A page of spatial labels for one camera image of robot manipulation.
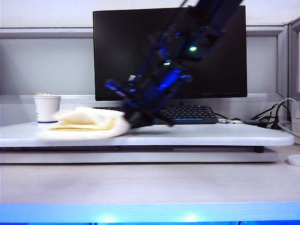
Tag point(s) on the black keyboard with blue edge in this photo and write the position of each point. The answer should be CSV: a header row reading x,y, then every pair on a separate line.
x,y
194,114

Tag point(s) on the grey framed partition panel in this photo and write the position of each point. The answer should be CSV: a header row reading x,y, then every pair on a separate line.
x,y
47,65

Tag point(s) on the grey side partition frame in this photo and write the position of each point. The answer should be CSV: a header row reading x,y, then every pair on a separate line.
x,y
294,58

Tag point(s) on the black riser foot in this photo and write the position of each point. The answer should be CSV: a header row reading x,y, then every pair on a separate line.
x,y
259,149

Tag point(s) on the silver plug with black adapter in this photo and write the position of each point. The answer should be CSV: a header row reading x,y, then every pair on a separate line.
x,y
235,121

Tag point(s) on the crumpled white tissue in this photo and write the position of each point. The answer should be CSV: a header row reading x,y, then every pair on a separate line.
x,y
47,94

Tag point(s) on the cream microfiber cloth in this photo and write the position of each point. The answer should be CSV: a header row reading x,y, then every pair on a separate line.
x,y
93,122

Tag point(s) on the white round disc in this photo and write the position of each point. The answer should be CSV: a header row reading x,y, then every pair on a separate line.
x,y
294,160

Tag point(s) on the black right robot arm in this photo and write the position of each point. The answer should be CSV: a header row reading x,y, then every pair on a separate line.
x,y
201,30

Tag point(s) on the black computer monitor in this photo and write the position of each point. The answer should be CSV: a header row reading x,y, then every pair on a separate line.
x,y
122,51

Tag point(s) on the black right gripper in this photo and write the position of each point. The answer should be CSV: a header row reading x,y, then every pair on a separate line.
x,y
152,93

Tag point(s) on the white paper cup blue stripe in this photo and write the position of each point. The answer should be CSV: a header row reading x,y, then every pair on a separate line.
x,y
47,109

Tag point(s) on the white desk riser platform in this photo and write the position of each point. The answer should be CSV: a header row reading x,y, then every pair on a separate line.
x,y
211,137

